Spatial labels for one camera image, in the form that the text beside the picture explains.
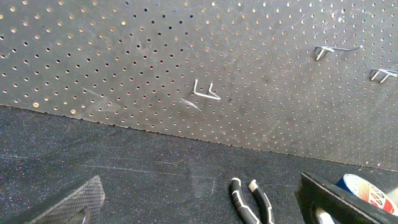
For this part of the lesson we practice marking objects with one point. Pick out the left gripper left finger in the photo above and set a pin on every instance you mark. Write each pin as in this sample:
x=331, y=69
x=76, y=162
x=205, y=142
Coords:
x=84, y=199

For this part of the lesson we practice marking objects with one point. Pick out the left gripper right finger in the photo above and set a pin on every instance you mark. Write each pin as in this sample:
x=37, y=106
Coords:
x=320, y=196

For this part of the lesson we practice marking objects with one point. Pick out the roll of blue tape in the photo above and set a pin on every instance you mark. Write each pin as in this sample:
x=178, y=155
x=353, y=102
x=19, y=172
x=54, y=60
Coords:
x=367, y=190

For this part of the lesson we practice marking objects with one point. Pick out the black and white pliers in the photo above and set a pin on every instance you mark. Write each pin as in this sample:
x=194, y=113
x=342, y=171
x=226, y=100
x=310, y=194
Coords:
x=239, y=202

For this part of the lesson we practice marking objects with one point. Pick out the black pegboard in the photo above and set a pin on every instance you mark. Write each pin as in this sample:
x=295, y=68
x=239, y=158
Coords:
x=264, y=68

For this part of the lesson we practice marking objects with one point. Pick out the metal hook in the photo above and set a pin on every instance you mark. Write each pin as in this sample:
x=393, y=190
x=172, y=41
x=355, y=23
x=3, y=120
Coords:
x=385, y=72
x=205, y=96
x=330, y=48

